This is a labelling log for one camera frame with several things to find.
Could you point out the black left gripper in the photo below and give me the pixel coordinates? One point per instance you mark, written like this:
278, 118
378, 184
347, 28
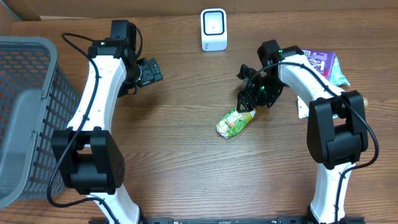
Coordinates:
154, 71

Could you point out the teal wipes packet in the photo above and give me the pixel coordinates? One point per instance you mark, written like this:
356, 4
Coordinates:
336, 76

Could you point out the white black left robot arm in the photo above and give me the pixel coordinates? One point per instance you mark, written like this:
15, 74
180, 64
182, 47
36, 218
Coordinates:
88, 158

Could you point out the white barcode scanner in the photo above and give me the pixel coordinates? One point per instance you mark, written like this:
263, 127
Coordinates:
214, 33

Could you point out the green yellow snack packet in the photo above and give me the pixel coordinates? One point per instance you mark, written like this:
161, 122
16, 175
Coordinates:
233, 123

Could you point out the white tube gold cap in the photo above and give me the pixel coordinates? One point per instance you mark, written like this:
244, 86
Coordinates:
303, 109

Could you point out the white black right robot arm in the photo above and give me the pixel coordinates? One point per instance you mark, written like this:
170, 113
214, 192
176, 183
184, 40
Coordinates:
336, 132

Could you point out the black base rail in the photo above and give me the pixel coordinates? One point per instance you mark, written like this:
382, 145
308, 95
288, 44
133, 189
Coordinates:
278, 220

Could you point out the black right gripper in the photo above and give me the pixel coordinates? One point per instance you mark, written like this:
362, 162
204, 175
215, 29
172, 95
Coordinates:
252, 93

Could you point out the purple pad package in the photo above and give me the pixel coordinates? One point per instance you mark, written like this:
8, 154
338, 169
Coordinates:
321, 61

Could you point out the grey plastic basket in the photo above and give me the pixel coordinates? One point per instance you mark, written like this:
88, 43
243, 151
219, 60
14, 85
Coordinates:
37, 98

